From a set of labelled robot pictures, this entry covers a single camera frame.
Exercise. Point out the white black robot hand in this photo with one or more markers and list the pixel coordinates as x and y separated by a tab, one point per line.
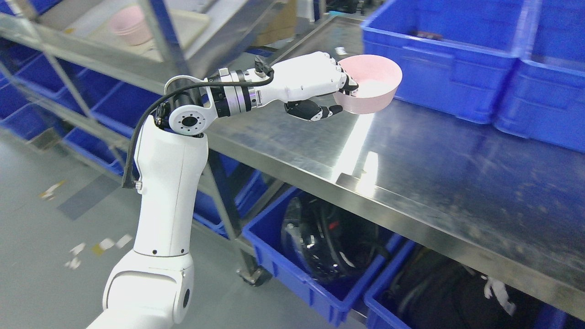
295	81

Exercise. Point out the pink plastic bowl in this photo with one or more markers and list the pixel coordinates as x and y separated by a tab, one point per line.
378	79

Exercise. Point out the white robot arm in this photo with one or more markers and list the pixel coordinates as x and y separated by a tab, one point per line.
152	285

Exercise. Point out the steel storage shelf rack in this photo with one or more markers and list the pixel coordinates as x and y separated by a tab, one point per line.
62	35

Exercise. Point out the blue plastic crate left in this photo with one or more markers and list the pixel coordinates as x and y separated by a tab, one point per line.
455	55

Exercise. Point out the blue plastic crate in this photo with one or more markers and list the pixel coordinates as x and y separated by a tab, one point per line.
545	97
455	55

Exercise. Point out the blue bin under table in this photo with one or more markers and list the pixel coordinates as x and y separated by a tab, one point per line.
326	255

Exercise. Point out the stacked pink bowls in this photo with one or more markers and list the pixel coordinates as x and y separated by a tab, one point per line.
131	26

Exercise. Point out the blue bin with backpack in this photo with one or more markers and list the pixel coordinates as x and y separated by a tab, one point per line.
422	289

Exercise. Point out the stainless steel work table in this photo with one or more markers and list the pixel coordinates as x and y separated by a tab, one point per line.
512	208

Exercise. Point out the blue plastic crate right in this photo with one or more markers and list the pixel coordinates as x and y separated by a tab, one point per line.
545	97

